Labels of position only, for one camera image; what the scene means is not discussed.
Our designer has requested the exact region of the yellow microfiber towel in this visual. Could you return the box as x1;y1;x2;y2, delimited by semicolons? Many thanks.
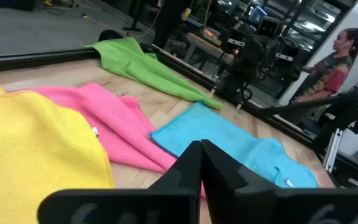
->
0;52;116;224

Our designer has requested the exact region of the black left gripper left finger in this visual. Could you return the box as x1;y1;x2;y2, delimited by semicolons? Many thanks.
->
37;139;203;224

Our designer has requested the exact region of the light wooden workbench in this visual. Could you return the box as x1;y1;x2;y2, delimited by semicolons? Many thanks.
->
185;32;236;65

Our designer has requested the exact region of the small lit background monitor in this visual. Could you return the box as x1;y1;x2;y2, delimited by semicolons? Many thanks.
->
249;5;269;24

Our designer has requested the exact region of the silver aluminium post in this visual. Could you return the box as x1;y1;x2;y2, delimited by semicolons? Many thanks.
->
323;128;344;174

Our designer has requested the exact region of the person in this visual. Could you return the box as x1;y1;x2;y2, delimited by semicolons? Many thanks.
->
290;27;358;105

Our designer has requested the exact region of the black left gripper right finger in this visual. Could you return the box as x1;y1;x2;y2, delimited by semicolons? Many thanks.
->
200;139;358;224

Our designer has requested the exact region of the green microfiber towel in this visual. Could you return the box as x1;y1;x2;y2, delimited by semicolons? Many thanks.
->
82;37;224;110

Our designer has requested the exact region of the blue microfiber towel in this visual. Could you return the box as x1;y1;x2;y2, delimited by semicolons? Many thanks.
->
150;101;319;189

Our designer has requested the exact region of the pink microfiber towel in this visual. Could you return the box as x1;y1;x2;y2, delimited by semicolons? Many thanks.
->
11;83;206;198

